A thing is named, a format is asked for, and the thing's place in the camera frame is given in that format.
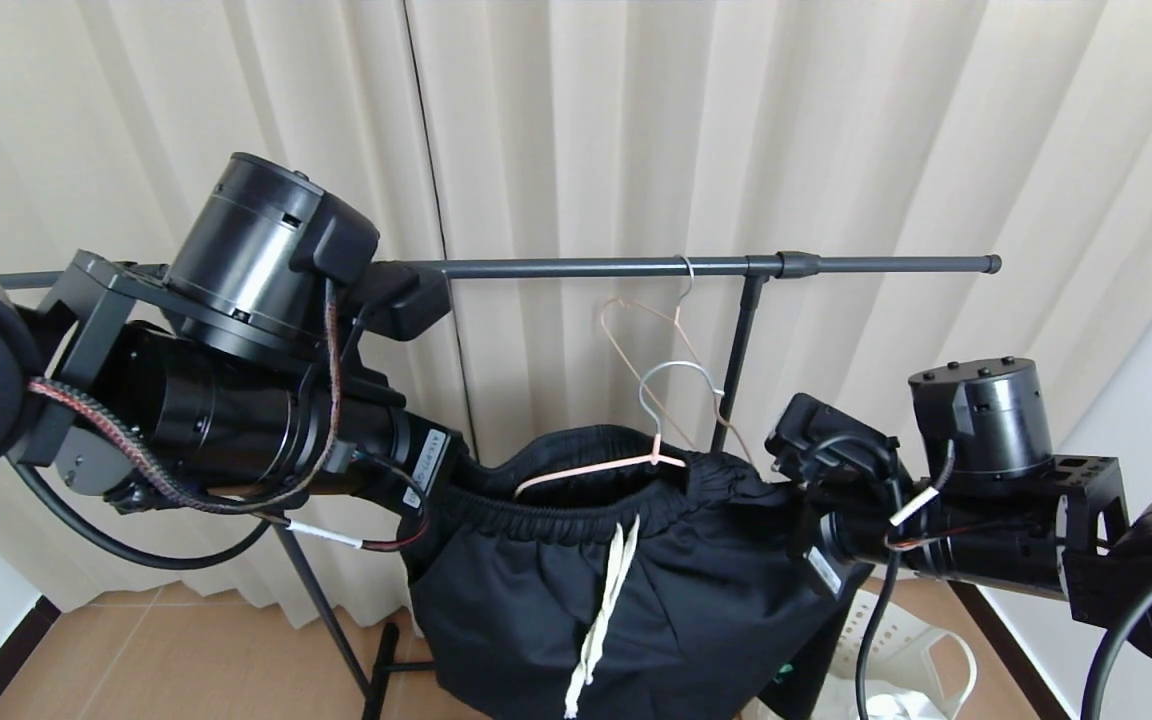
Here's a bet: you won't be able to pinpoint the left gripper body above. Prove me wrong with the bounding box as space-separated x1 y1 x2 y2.
376 395 472 516

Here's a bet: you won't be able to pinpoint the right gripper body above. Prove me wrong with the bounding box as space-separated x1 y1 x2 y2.
801 500 922 603

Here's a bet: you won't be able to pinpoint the pink clothes hanger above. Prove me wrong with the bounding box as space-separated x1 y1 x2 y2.
599 255 755 469
514 360 727 501

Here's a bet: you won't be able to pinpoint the black shorts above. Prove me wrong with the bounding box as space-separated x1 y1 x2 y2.
401 425 872 720

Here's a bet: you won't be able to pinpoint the white laundry basket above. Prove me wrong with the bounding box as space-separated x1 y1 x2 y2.
831 590 979 720

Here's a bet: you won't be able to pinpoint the black clothes rack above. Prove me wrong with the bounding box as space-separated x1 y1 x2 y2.
0 252 1002 720

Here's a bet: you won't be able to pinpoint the beige curtain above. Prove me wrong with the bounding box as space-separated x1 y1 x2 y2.
0 0 1152 631

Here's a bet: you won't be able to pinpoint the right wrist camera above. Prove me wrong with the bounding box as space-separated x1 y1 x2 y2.
764 393 902 501

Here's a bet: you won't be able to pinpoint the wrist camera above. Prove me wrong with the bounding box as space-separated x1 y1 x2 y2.
764 393 902 501
351 262 452 341

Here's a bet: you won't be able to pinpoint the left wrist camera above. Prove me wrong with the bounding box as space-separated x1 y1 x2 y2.
351 262 452 341

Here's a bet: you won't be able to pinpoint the black cable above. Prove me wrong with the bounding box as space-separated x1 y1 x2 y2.
11 460 272 573
796 430 1152 720

